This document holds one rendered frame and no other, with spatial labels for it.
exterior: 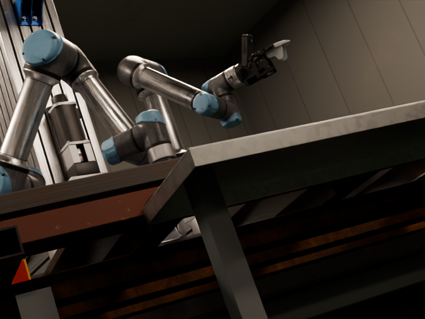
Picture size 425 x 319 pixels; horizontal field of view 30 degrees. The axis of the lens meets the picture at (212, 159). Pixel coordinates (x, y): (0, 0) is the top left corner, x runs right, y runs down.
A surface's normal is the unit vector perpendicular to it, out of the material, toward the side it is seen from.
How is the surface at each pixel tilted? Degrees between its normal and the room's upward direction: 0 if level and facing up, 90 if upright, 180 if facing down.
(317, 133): 90
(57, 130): 90
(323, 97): 90
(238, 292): 90
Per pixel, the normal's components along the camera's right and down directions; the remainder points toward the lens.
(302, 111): -0.80, 0.11
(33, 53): -0.29, -0.29
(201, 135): 0.50, -0.42
